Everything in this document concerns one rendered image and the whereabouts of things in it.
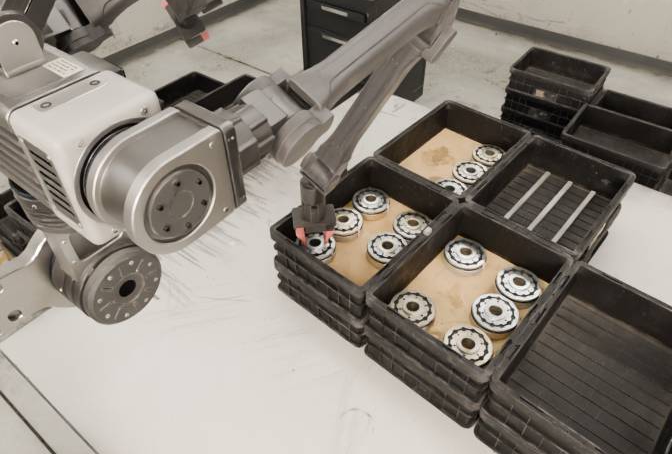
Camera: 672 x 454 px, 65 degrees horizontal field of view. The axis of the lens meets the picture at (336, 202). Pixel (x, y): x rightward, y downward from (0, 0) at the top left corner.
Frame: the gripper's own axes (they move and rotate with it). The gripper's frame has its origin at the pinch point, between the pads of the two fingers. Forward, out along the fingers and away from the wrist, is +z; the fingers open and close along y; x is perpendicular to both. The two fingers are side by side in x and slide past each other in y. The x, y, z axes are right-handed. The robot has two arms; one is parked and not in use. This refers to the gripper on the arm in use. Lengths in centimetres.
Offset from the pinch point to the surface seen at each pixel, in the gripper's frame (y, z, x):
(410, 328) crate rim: -16.0, -5.7, 32.3
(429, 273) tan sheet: -26.9, 4.0, 11.0
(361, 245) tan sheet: -12.0, 4.1, -0.8
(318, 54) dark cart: -19, 35, -172
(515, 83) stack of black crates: -112, 35, -127
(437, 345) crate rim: -20.2, -6.0, 37.0
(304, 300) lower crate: 4.0, 14.0, 7.1
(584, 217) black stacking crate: -74, 4, -2
